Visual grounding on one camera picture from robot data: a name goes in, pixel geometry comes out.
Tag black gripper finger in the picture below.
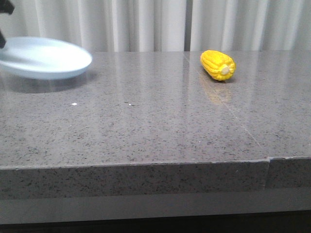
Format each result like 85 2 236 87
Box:
0 0 15 49

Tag light blue round plate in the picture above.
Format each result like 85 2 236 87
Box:
0 36 92 80

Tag yellow toy corn cob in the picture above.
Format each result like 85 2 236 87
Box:
200 50 236 81

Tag white pleated curtain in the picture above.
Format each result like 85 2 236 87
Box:
0 0 311 52

